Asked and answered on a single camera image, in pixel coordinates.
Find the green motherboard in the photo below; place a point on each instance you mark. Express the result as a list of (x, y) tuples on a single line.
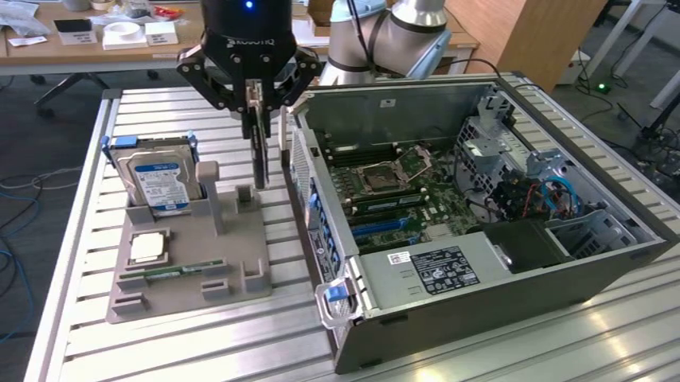
[(425, 207)]

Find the small white box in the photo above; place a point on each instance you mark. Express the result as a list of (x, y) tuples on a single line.
[(159, 33)]

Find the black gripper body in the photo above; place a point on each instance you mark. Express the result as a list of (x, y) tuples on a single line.
[(250, 40)]

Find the clear plastic bag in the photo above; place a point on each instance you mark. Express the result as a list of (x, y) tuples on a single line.
[(22, 18)]

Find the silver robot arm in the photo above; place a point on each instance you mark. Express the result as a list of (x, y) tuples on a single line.
[(372, 44)]

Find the grey parts rack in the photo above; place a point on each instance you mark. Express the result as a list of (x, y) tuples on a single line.
[(181, 298)]

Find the white table frame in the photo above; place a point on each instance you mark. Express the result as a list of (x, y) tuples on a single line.
[(638, 28)]

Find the CPU socket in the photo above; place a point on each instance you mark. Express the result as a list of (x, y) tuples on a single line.
[(380, 177)]

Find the flat white box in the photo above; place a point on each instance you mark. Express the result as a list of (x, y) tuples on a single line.
[(125, 44)]

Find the black stand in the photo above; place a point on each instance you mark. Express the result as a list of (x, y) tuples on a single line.
[(662, 119)]

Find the brown cardboard box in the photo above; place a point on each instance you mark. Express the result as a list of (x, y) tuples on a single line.
[(320, 12)]

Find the metal socket cover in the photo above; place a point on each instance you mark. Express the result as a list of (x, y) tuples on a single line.
[(413, 158)]

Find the long black expansion slot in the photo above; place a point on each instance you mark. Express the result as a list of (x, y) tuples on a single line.
[(375, 218)]

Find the wooden desk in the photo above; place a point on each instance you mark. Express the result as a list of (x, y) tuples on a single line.
[(63, 57)]

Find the silver CPU chip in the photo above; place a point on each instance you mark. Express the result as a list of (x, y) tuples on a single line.
[(147, 247)]

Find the grey PC case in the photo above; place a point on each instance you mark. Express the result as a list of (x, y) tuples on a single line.
[(479, 318)]

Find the wooden cabinet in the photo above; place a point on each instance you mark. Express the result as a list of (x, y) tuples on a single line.
[(520, 36)]

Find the hard disk with blue carrier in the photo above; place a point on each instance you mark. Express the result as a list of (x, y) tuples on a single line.
[(159, 179)]

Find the perforated metal drive cage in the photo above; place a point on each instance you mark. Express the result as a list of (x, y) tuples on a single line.
[(489, 155)]

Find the red small item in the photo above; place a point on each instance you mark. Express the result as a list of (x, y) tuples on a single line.
[(163, 13)]

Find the white box with black lid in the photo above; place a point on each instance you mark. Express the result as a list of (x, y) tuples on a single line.
[(74, 32)]

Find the white paper stack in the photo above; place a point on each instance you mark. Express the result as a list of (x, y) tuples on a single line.
[(316, 36)]

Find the black graphics card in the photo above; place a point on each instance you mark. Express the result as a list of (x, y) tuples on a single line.
[(261, 159)]

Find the silver chipset heat sink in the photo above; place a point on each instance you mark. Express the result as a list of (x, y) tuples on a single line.
[(440, 232)]

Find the red white card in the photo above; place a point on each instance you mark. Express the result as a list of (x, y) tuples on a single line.
[(27, 41)]

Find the grey power supply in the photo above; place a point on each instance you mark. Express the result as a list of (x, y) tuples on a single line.
[(404, 278)]

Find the grey cup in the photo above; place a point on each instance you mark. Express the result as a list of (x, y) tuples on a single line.
[(77, 5)]

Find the white floor device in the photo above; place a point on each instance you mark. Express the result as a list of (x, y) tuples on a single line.
[(576, 67)]

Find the dark bag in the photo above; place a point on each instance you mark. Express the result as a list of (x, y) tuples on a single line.
[(137, 8)]

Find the black chair base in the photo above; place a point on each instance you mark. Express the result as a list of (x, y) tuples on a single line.
[(58, 91)]

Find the device with green light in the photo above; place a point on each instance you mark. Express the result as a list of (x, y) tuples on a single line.
[(603, 86)]

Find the blue expansion slot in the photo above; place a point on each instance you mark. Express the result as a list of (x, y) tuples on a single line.
[(379, 229)]

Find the white tape roll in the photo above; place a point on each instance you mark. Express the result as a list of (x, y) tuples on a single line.
[(122, 28)]

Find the metal disk bay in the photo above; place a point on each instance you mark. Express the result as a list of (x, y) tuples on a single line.
[(590, 235)]

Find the green RAM stick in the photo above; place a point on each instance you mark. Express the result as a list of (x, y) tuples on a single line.
[(388, 203), (170, 271)]

